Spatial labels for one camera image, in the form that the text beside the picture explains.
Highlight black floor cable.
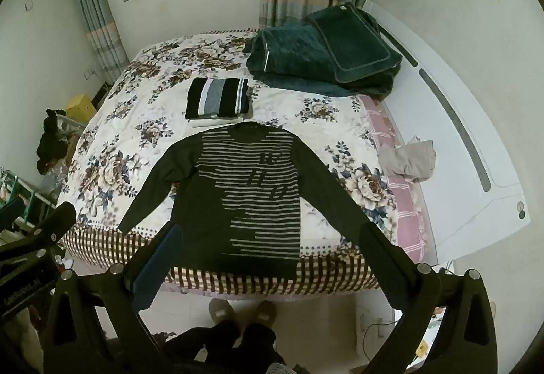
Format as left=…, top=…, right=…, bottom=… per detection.
left=363, top=316, right=402, bottom=358

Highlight white basket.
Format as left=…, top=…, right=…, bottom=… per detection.
left=51, top=114, right=86, bottom=146

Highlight yellow box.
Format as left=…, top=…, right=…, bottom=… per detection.
left=66, top=94, right=98, bottom=125

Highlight dark striped sweater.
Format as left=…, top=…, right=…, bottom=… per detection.
left=118, top=123, right=383, bottom=278

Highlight green white shelf rack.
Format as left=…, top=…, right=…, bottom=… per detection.
left=0, top=167, right=57, bottom=239

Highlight white headboard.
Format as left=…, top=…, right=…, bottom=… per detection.
left=361, top=0, right=532, bottom=265

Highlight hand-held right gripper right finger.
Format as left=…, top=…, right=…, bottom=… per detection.
left=359, top=223, right=499, bottom=374

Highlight grey slipper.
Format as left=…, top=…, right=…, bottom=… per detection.
left=208, top=298, right=237, bottom=326
left=251, top=301, right=278, bottom=330

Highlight pink checked sheet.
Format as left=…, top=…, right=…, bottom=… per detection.
left=359, top=95, right=438, bottom=265

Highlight floral quilt with checked border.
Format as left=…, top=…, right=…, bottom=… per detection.
left=62, top=29, right=398, bottom=295

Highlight dark green pillow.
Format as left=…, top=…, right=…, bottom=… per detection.
left=304, top=3, right=404, bottom=84

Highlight crumpled beige cloth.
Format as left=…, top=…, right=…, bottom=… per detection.
left=377, top=136, right=437, bottom=180

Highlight folded black grey striped clothes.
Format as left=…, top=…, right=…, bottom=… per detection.
left=185, top=77, right=253, bottom=120

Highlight dark box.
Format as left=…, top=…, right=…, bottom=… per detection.
left=91, top=82, right=114, bottom=109

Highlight dark green blanket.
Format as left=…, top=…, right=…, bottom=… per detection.
left=246, top=22, right=397, bottom=98

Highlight person's dark trousers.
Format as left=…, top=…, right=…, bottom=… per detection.
left=166, top=321, right=286, bottom=374

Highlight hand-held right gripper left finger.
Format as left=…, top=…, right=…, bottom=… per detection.
left=40, top=223, right=200, bottom=374

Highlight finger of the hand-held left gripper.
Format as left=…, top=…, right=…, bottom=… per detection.
left=0, top=201, right=78, bottom=252

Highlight black clothes heap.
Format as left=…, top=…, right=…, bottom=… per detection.
left=36, top=108, right=72, bottom=176

